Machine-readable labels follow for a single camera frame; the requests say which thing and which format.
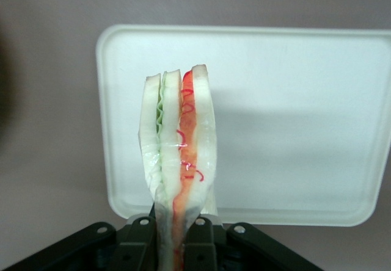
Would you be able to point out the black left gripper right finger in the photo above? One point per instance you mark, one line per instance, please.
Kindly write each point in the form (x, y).
(201, 246)

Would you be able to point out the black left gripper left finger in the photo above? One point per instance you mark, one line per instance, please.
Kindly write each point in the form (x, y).
(137, 246)

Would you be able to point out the triangle sandwich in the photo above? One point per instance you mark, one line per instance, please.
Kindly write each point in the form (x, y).
(171, 130)

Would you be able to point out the cream rectangular tray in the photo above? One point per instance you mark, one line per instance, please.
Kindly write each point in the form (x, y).
(290, 130)

